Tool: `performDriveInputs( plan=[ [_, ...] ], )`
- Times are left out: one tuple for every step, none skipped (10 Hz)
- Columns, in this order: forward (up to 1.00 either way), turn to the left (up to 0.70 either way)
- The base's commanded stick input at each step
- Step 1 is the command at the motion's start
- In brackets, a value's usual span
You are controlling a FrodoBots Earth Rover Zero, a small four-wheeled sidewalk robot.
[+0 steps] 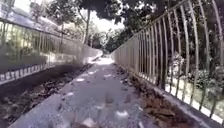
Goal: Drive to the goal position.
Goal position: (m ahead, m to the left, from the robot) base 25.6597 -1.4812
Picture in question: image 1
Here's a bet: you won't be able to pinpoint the grey concrete path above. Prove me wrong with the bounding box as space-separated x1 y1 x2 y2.
8 56 158 128

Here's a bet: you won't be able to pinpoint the grey metal railing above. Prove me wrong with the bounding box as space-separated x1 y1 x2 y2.
109 0 224 120

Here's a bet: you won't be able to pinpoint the trees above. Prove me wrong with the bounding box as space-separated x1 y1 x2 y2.
29 0 224 55

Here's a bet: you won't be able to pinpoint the strip of dry leaves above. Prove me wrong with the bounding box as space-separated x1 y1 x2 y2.
114 64 201 128

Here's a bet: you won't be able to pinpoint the pale concrete kerb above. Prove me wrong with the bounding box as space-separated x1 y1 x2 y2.
111 61 224 128

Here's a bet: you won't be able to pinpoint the dirt strip with dry leaves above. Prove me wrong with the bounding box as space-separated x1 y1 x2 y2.
0 63 95 128

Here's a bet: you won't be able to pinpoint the metal fence on low wall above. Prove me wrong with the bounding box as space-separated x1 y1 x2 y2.
0 15 104 86

